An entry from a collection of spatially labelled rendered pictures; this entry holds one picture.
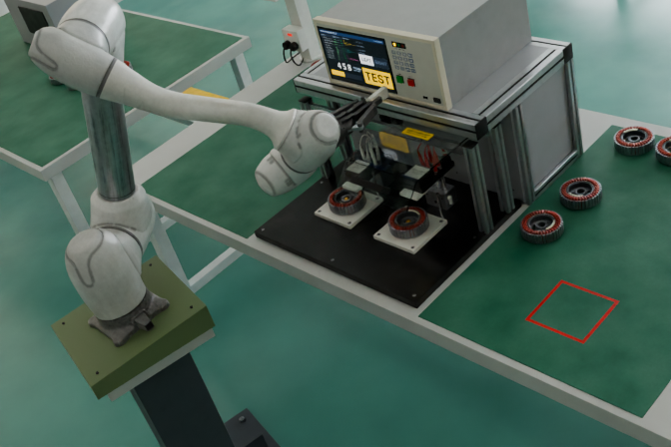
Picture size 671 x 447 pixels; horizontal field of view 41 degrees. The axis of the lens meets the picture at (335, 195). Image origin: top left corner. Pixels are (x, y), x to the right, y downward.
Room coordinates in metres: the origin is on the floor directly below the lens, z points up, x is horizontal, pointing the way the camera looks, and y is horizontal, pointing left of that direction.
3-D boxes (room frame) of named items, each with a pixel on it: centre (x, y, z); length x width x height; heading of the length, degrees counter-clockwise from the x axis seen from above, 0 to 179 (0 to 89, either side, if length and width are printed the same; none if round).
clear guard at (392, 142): (1.96, -0.21, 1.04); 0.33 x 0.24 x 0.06; 126
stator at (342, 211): (2.20, -0.03, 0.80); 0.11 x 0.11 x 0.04
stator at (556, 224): (1.86, -0.50, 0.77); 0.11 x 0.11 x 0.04
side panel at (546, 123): (2.08, -0.62, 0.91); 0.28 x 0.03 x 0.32; 126
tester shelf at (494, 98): (2.29, -0.36, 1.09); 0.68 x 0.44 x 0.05; 36
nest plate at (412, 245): (2.00, -0.17, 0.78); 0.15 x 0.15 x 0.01; 36
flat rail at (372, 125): (2.16, -0.18, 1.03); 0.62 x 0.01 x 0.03; 36
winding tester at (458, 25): (2.28, -0.37, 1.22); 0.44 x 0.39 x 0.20; 36
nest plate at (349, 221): (2.20, -0.03, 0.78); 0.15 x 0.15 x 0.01; 36
